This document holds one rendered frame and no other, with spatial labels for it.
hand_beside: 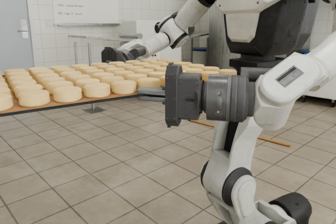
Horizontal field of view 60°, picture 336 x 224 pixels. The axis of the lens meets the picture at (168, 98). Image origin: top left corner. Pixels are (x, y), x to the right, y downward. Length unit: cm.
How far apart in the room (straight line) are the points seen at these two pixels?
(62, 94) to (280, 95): 37
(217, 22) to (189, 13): 386
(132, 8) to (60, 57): 155
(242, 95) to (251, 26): 48
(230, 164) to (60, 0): 403
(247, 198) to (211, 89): 63
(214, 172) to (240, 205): 14
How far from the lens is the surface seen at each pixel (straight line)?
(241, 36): 100
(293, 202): 151
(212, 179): 109
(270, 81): 52
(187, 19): 127
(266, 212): 149
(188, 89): 54
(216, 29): 513
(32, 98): 54
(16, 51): 453
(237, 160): 106
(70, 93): 54
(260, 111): 53
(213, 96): 52
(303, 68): 54
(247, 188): 107
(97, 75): 70
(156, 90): 56
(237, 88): 52
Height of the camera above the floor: 113
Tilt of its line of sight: 14 degrees down
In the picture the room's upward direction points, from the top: straight up
